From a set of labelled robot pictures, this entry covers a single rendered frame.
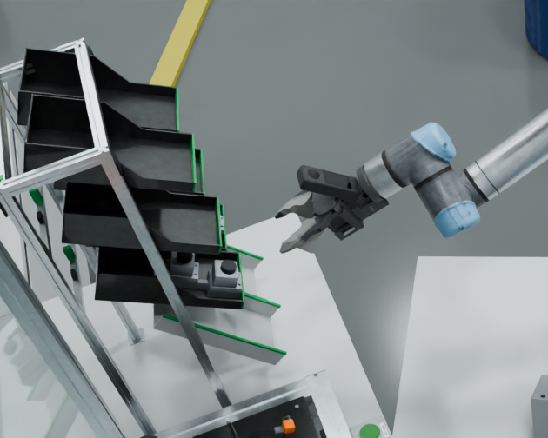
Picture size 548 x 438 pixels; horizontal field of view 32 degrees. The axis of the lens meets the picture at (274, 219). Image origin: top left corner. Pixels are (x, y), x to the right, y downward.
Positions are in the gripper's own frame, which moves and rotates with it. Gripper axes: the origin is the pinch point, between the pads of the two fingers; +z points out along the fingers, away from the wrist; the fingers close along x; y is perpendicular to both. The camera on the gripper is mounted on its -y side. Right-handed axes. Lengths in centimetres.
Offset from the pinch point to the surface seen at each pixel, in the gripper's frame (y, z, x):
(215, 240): -8.7, 8.4, -3.1
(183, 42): 95, 102, 268
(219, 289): 1.1, 16.0, -4.3
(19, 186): -46, 17, -12
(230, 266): -0.7, 11.4, -2.3
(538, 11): 141, -45, 195
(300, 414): 28.4, 19.1, -17.9
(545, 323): 61, -25, -1
